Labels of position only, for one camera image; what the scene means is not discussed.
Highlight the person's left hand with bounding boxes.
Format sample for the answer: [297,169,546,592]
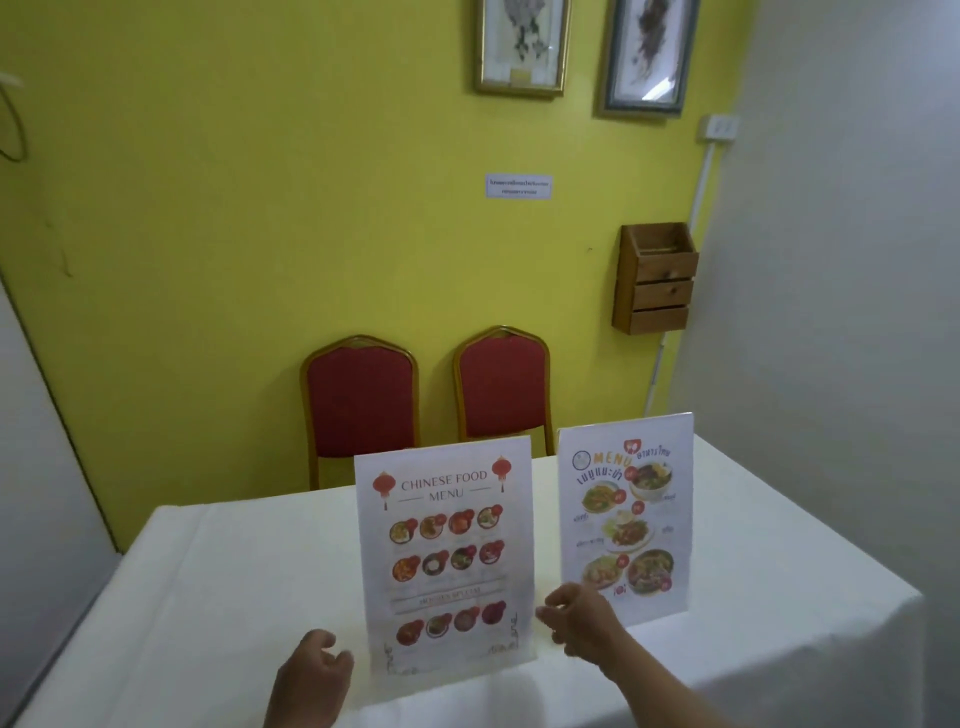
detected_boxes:
[263,628,355,728]

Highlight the person's right hand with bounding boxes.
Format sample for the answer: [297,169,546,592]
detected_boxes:
[535,582,639,680]

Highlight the menu with large food photos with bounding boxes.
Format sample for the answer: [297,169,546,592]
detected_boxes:
[556,411,695,629]

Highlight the menu with red lanterns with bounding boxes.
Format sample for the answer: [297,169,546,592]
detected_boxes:
[353,434,543,678]

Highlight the table with white tablecloth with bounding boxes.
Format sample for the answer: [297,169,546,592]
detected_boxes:
[14,434,928,728]

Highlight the red padded gold-framed chair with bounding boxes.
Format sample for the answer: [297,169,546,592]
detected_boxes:
[299,335,420,493]
[452,324,556,459]

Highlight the grey framed picture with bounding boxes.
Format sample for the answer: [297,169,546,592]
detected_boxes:
[596,0,703,119]

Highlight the gold framed picture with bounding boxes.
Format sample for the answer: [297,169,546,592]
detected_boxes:
[473,0,574,99]

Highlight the wooden wall box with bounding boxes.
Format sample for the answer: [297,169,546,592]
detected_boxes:
[611,221,700,337]

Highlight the white paper wall sign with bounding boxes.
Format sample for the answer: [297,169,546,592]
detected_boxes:
[485,173,554,201]

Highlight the thin black wall wire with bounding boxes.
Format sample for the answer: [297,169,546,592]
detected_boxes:
[0,71,31,163]

